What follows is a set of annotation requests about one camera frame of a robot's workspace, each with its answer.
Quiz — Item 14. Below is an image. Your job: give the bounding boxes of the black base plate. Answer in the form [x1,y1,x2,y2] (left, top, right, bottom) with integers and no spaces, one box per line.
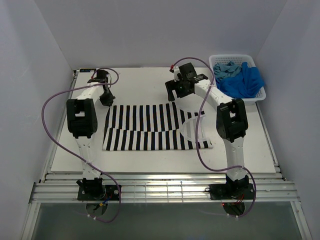
[76,184,120,202]
[204,183,255,200]

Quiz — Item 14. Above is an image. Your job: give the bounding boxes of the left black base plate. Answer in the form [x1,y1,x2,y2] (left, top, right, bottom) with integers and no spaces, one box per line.
[76,184,120,202]

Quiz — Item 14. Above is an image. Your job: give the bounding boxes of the aluminium frame rails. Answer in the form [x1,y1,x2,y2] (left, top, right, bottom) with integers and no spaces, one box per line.
[21,68,313,240]

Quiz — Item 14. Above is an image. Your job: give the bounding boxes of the black white striped tank top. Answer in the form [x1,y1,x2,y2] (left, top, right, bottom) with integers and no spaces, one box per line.
[102,102,213,151]

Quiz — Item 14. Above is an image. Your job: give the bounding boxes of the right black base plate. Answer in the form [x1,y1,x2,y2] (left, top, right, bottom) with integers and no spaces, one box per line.
[204,183,255,200]

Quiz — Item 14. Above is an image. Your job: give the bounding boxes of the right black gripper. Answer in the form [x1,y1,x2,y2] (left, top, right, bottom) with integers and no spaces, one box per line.
[165,77,193,102]

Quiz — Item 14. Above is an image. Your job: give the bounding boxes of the small label sticker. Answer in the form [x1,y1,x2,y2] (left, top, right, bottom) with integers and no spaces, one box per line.
[79,68,96,73]

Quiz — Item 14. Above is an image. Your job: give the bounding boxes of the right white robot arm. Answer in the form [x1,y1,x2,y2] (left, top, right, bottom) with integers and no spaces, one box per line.
[165,63,250,200]

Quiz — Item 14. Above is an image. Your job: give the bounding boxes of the blue tank top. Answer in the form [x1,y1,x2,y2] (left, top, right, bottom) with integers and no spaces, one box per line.
[215,62,265,99]

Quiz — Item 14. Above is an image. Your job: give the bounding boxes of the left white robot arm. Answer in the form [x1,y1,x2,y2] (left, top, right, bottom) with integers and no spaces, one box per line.
[66,69,115,200]

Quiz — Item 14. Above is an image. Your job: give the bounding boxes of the light teal tank top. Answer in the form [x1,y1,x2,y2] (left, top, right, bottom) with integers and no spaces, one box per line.
[213,61,242,81]

